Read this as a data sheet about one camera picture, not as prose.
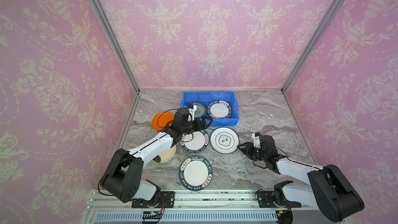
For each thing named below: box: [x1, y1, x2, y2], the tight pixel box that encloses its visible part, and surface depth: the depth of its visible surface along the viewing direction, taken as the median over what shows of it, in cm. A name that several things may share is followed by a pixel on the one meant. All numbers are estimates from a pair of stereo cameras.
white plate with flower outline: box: [209, 126, 240, 154], surface depth 96 cm
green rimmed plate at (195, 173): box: [178, 155, 213, 192], surface depth 84 cm
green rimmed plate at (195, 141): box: [180, 129, 210, 153], surface depth 94 cm
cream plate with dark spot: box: [152, 144, 177, 163], surface depth 89 cm
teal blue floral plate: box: [190, 101, 207, 119], surface depth 108 cm
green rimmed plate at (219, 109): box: [207, 99, 233, 119], surface depth 111 cm
